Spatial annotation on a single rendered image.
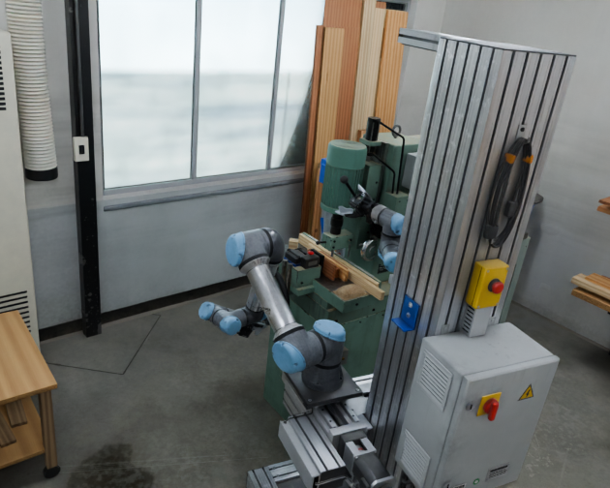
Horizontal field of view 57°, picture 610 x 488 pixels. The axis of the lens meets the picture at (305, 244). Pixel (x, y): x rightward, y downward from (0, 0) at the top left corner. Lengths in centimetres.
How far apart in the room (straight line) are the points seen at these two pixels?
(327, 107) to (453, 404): 282
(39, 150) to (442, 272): 214
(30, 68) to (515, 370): 244
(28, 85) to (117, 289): 141
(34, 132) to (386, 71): 255
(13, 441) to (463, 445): 193
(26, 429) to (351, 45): 308
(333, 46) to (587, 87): 176
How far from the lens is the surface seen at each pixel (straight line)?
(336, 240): 266
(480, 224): 161
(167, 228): 377
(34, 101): 305
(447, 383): 162
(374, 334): 287
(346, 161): 248
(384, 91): 448
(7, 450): 286
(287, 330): 190
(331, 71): 406
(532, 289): 479
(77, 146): 325
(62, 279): 363
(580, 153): 445
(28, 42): 302
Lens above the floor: 209
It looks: 24 degrees down
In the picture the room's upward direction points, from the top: 7 degrees clockwise
